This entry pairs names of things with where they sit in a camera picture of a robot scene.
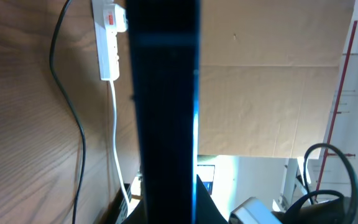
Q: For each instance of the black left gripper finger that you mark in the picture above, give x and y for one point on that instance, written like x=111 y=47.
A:
x=206 y=211

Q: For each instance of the blue screen Samsung smartphone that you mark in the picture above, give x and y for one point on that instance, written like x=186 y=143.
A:
x=164 y=40

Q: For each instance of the red metal pole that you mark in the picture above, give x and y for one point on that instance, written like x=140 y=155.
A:
x=337 y=100

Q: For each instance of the brown cardboard panel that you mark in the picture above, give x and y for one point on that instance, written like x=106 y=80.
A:
x=268 y=73

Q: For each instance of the white power strip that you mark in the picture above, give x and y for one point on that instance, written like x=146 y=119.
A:
x=109 y=20

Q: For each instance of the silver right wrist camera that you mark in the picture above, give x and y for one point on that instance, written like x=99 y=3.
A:
x=252 y=211

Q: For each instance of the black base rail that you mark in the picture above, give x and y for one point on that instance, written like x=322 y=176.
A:
x=117 y=210

